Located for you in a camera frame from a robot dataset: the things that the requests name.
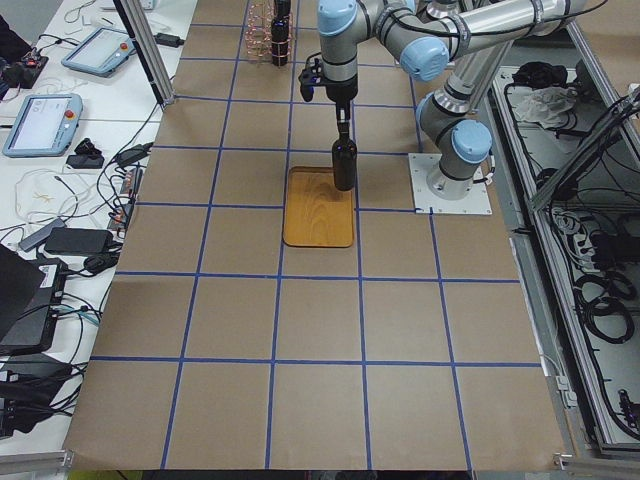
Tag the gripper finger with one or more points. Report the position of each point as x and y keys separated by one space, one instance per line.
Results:
x=340 y=118
x=347 y=116

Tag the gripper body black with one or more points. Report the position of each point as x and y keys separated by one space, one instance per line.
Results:
x=343 y=91

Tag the dark wine bottle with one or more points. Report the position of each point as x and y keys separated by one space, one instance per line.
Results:
x=280 y=32
x=344 y=157

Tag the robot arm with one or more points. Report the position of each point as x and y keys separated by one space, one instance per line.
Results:
x=472 y=40

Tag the wooden tray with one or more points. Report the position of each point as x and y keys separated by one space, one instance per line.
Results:
x=317 y=214

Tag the white cloth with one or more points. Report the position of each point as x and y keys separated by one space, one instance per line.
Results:
x=547 y=107

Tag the teach pendant far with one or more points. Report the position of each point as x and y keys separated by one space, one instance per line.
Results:
x=101 y=53

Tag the teach pendant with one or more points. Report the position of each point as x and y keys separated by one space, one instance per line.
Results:
x=45 y=126
x=101 y=53

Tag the teach pendant near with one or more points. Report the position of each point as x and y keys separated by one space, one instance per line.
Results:
x=45 y=126

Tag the black power adapter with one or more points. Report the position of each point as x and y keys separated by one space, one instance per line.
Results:
x=78 y=242

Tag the black laptop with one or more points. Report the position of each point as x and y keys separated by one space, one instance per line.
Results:
x=30 y=292

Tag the copper wire bottle basket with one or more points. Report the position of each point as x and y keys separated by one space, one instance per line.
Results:
x=257 y=35

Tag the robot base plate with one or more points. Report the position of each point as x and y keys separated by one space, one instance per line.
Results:
x=435 y=193

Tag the aluminium frame post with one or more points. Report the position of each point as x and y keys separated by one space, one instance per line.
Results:
x=136 y=24

